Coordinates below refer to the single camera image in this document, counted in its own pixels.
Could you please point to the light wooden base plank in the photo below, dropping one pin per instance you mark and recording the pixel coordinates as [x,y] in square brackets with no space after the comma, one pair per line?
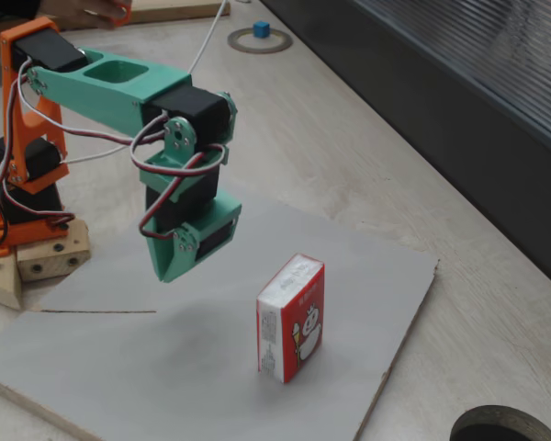
[0,280]

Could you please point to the wooden base block with holes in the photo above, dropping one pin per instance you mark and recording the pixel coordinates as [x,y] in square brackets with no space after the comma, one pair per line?
[50,266]

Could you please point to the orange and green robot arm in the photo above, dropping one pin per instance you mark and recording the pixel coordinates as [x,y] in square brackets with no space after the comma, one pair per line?
[96,98]

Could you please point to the small blue cube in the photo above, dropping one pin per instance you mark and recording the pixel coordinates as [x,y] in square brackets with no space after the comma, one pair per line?
[261,30]

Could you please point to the grey desk partition with glass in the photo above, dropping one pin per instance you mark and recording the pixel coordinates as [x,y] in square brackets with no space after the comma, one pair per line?
[441,115]

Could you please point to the grey laminated board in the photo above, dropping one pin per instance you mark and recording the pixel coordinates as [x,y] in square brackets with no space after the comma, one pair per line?
[119,367]

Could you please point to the red and white small carton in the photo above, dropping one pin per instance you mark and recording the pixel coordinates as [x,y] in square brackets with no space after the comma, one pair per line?
[303,331]

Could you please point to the green gripper with servo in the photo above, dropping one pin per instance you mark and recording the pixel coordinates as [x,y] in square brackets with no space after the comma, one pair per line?
[190,250]

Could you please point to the long wooden plank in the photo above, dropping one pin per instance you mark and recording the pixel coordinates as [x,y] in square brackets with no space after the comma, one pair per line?
[174,14]

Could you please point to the person's hand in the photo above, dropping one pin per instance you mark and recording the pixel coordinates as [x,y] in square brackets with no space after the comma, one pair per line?
[82,14]

